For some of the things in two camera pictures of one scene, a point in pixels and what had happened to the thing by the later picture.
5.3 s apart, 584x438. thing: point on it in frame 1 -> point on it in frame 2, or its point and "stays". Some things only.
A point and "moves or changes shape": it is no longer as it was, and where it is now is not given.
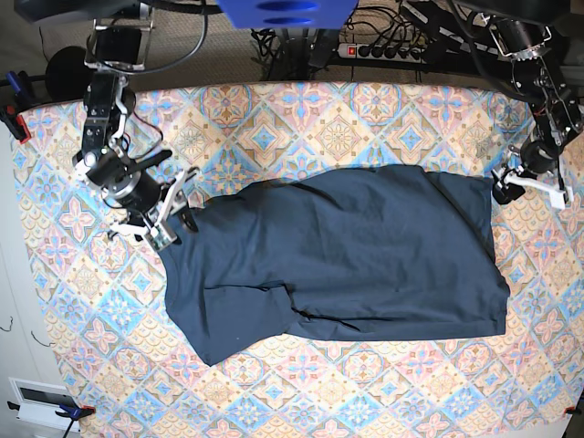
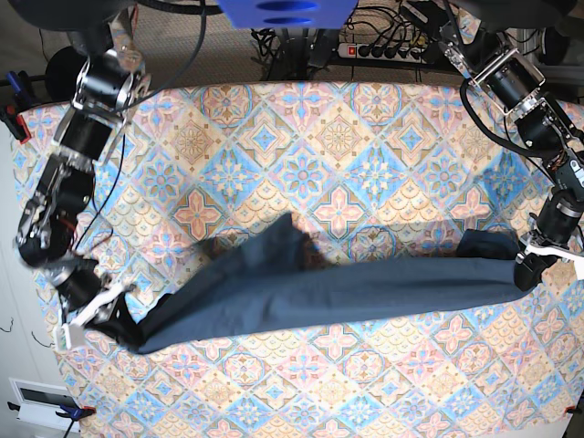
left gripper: x=150 y=224 -> x=84 y=291
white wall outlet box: x=39 y=402 stays
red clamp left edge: x=25 y=100 stays
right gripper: x=537 y=171 -> x=556 y=231
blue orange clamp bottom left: x=72 y=412 stays
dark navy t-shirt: x=387 y=253 moves or changes shape
